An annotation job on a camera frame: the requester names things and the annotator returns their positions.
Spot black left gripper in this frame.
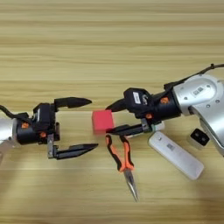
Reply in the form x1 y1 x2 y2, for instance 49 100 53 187
16 96 99 160

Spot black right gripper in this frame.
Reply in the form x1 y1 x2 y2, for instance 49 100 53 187
105 90 182 137

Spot red foam cube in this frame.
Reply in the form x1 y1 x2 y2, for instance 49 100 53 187
91 109 116 135

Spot white oblong plastic device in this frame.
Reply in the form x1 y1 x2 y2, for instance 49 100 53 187
148 130 205 181

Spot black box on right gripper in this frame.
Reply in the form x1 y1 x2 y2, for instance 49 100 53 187
123 87 153 116

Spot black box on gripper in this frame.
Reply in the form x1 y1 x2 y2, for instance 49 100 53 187
32 102 56 133
123 87 153 116

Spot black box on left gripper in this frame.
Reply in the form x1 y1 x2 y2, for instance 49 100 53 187
32 102 56 133

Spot orange black needle-nose pliers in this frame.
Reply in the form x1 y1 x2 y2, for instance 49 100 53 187
105 134 139 203

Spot small black square adapter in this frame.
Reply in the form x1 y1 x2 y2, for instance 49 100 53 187
187 127 211 151

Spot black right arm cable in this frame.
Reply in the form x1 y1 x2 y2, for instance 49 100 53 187
164 63 224 92

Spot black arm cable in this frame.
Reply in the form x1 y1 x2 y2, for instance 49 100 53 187
164 63 224 92
0 104 31 123

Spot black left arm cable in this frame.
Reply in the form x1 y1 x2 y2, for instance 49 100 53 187
0 104 31 123

